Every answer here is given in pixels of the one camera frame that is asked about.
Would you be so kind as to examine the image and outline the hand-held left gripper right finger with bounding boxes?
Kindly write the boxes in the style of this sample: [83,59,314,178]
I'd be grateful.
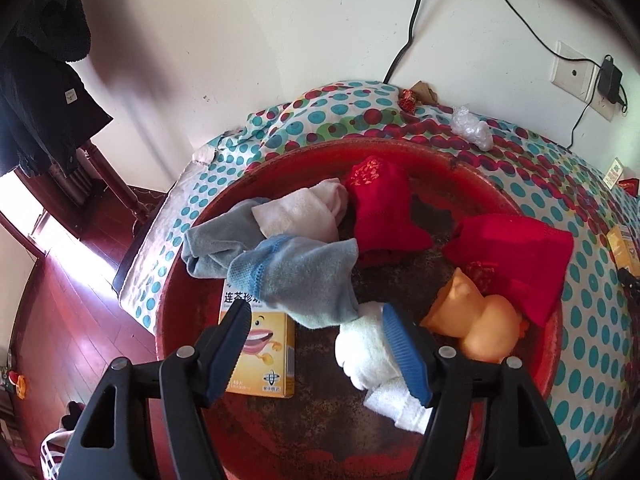
[382,305,576,480]

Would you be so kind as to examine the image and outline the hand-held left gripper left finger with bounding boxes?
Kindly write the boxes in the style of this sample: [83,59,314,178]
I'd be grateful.
[59,300,252,480]

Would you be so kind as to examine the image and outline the yellow medicine box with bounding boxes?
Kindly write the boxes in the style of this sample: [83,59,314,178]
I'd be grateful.
[218,280,296,399]
[606,224,640,277]

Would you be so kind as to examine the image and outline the grey and white sock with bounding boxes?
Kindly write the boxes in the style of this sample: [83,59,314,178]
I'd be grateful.
[364,377,434,434]

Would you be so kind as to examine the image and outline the orange rubber pig toy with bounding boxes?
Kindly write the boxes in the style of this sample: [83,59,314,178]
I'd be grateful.
[420,267,531,364]

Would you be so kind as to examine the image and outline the red round tray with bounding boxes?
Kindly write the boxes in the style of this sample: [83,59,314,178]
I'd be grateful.
[155,137,566,480]

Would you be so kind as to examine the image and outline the blue sock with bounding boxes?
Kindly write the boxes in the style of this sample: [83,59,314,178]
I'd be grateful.
[226,235,361,330]

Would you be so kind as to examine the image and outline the grey-blue sock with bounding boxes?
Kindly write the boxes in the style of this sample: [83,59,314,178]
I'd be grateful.
[181,199,274,280]

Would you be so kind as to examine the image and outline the red sock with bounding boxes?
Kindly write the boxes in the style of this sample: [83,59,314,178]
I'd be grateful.
[442,213,575,329]
[341,156,434,266]

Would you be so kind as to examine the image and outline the polka dot blanket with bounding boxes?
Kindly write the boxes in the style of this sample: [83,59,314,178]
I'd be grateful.
[117,80,640,480]

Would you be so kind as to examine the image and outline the small white box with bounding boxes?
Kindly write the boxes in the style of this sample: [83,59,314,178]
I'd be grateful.
[604,158,624,189]

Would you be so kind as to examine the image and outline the red wooden coat stand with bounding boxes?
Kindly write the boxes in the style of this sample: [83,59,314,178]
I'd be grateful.
[47,140,173,228]

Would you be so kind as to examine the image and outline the black power adapter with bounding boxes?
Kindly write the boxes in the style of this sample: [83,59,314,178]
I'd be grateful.
[598,55,626,106]

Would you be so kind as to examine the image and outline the small orange floor toy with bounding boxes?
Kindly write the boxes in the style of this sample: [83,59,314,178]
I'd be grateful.
[9,371,29,402]

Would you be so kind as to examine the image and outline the crumpled clear plastic wrap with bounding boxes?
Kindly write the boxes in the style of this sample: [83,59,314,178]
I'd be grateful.
[452,105,494,151]

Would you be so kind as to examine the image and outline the dark hanging jacket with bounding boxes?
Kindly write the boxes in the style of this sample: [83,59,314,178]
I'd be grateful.
[0,0,114,177]

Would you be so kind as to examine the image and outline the thin black adapter cable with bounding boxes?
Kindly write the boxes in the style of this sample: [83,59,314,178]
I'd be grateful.
[569,102,590,149]

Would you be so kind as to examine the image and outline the white wall power socket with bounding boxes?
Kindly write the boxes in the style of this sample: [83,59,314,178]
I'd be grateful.
[590,85,619,121]

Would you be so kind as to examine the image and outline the white wire basket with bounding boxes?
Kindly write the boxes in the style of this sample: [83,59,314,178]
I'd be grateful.
[39,429,72,480]

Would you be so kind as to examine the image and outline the white wall jack plate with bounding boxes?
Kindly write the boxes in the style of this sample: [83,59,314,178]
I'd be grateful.
[550,41,601,104]

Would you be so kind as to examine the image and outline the black television cable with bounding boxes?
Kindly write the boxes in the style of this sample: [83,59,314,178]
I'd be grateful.
[484,0,609,69]

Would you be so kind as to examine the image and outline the thick black cable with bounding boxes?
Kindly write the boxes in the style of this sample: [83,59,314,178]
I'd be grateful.
[383,0,441,84]

